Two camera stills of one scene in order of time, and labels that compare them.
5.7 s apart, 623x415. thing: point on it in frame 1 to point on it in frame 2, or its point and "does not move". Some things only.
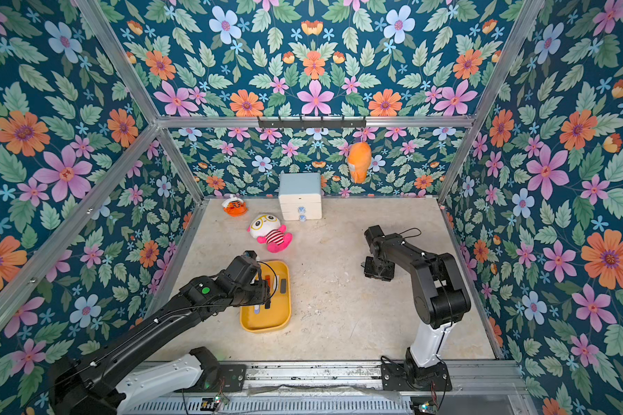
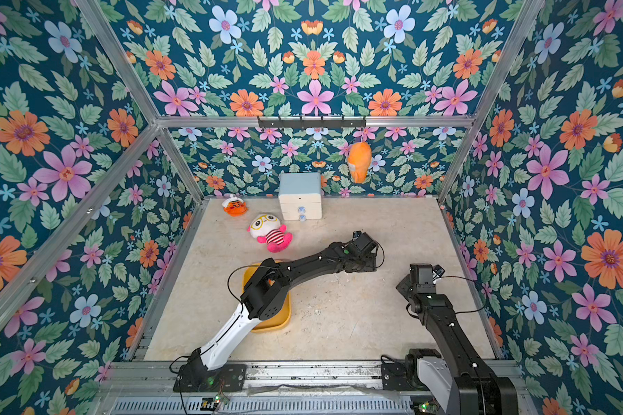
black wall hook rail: x=311 y=122 does not move
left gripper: x=263 y=295 to x=370 y=263
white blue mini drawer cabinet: x=300 y=196 does not move
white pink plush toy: x=267 y=228 does not move
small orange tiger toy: x=234 y=207 does not move
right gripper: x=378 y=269 to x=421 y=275
